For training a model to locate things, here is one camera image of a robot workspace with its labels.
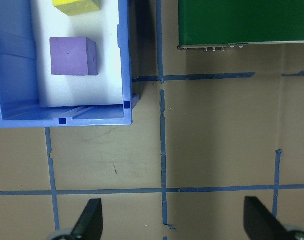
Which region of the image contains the purple foam cube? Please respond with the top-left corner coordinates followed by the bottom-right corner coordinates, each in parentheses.
top-left (49, 36), bottom-right (98, 76)

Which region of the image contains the yellow foam cube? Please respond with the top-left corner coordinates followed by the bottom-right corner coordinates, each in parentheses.
top-left (52, 0), bottom-right (102, 17)

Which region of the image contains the white foam pad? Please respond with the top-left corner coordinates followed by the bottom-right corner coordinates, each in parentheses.
top-left (30, 0), bottom-right (124, 108)

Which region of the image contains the blue plastic storage bin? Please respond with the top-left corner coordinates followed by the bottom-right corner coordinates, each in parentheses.
top-left (0, 0), bottom-right (142, 129)

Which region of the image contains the green box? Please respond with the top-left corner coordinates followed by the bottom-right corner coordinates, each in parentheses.
top-left (177, 0), bottom-right (304, 53)

